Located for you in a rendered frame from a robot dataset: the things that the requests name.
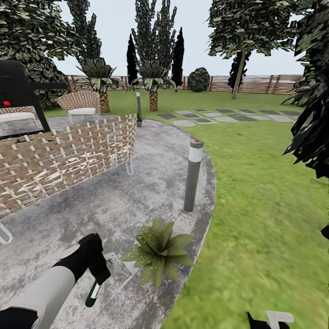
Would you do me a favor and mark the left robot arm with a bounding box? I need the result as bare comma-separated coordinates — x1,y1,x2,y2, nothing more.
0,233,122,329

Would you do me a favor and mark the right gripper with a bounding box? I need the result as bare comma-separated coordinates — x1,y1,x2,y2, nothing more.
247,312,289,329

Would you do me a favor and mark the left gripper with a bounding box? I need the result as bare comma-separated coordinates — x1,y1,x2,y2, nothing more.
88,256,111,286

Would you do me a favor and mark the insectifuge atomizer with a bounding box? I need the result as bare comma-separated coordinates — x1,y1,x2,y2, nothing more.
85,281,103,308

